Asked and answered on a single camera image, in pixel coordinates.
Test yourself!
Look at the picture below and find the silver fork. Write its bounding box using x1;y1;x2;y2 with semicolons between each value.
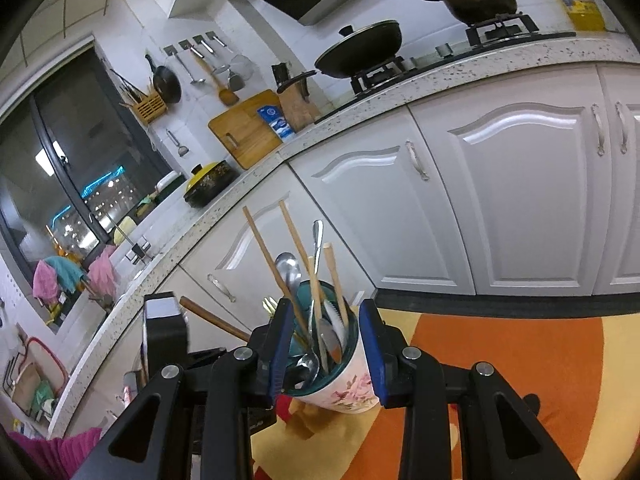
261;294;309;351

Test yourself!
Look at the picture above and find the silver spoon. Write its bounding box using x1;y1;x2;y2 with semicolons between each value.
274;252;302;301
298;220;329;389
318;318;343;365

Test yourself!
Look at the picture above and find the white ceramic spoon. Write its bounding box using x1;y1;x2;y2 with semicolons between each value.
323;299;348;349

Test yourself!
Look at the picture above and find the person's hand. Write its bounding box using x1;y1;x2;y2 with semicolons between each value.
6;427;103;479

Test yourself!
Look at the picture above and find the orange yellow patterned mat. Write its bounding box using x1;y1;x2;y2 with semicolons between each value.
249;306;640;480

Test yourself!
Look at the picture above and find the silver spoon in holder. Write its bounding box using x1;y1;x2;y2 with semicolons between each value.
274;252;302;301

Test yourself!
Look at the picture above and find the yellow lidded black pot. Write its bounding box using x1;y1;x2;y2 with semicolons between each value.
183;160;239;208

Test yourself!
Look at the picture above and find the floral ceramic utensil holder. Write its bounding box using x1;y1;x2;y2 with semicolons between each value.
283;306;378;414

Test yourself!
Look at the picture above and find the wooden cutting board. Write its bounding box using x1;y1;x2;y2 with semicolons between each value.
208;90;282;169

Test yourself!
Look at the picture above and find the hanging wooden spatula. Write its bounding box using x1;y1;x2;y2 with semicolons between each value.
192;51;240;107

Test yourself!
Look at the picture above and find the blue white carton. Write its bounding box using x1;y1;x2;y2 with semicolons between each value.
257;105;295;142

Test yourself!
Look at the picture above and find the hanging black frying pan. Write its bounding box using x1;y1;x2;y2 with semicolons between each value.
144;53;182;104

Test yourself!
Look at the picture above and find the wooden knife block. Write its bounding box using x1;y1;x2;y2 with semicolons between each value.
271;63;320;132

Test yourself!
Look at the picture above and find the black wok with lid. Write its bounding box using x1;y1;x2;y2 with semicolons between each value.
274;19;405;96

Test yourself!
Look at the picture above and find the gas stove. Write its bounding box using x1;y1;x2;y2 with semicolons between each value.
316;12;576;122

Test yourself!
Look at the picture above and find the wooden wall utensil rack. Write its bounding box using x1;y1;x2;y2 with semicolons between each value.
110;68;168;127

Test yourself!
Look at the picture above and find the cabinet door handle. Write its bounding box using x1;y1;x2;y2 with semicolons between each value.
615;101;629;155
405;140;430;181
590;103;605;157

